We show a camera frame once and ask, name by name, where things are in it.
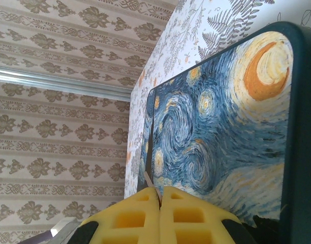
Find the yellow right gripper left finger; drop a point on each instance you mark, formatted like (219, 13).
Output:
(125, 221)

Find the starry night painted box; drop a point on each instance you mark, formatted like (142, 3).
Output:
(221, 127)

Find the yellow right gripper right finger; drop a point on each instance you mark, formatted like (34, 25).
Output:
(196, 218)

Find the aluminium frame post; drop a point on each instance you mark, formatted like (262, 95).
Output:
(56, 82)

